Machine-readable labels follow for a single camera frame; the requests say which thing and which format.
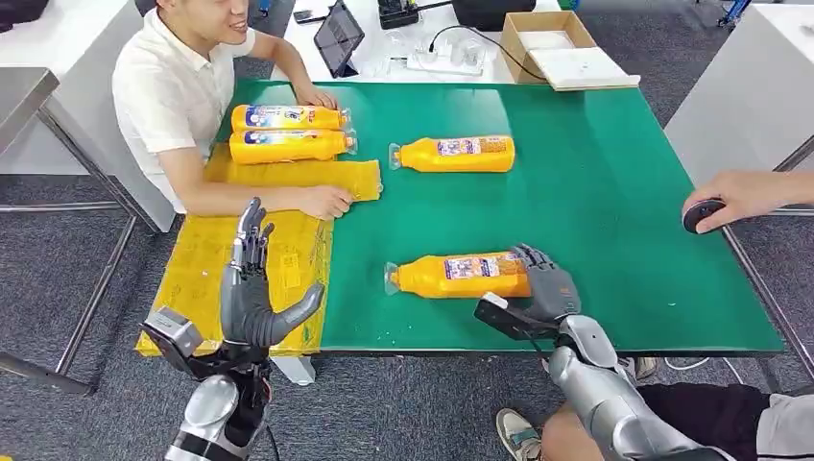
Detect black tablet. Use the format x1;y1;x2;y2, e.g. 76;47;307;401
313;0;366;80

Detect black bag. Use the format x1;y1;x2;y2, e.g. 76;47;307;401
451;0;538;33

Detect steel table frame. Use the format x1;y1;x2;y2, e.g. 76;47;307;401
717;136;814;383

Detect cardboard box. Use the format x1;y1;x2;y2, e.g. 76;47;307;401
499;11;599;86

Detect white cabinet table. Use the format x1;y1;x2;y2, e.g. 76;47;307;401
664;5;814;222
0;0;178;234

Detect blue stand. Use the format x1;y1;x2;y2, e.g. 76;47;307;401
717;0;753;30

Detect green table mat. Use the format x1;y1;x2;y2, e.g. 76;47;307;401
216;79;784;355

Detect white table leg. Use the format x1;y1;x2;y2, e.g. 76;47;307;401
270;354;318;387

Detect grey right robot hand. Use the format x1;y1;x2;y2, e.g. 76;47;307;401
508;244;583;324

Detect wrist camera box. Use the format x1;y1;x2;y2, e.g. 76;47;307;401
139;306;206;377
473;292;560;342

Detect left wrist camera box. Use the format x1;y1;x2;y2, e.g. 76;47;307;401
139;306;206;377

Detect black charger device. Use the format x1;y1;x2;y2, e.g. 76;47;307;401
377;0;420;31

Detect steel table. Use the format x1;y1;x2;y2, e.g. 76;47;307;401
0;66;160;397

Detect person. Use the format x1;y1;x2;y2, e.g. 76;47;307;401
112;0;355;222
495;170;814;461

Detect orange drink bottle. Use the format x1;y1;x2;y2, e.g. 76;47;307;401
383;252;533;301
230;105;352;133
228;129;359;166
388;134;515;174

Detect black round puck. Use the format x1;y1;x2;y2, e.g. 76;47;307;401
682;198;728;235

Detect yellow sheet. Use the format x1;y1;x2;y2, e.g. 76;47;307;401
134;142;384;358

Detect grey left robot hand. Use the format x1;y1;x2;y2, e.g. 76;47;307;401
220;197;326;351

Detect black cable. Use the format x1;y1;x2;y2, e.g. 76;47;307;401
427;24;548;83

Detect white foam board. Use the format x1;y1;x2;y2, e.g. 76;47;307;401
526;46;641;92

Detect white power strip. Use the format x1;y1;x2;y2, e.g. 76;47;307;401
405;50;486;77

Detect person's left hand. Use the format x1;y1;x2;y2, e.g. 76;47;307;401
296;84;341;111

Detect person's right hand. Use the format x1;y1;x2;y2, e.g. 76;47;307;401
682;169;782;235
299;184;355;222

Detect white desk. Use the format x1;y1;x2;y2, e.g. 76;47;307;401
270;0;563;85

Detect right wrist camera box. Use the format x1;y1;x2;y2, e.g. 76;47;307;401
473;292;560;342

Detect white sports shoe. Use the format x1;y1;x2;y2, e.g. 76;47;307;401
619;355;659;381
495;408;543;461

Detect white floor cable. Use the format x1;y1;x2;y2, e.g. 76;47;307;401
663;356;711;373

